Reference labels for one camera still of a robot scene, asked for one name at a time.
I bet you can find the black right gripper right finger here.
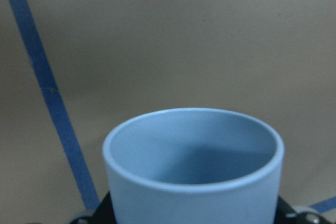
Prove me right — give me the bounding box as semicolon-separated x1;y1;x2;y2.
274;196;331;224

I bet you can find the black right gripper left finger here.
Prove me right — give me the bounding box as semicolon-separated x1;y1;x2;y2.
68;192;116;224

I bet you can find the light blue cup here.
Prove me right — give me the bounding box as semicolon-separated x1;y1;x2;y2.
102;108;285;223

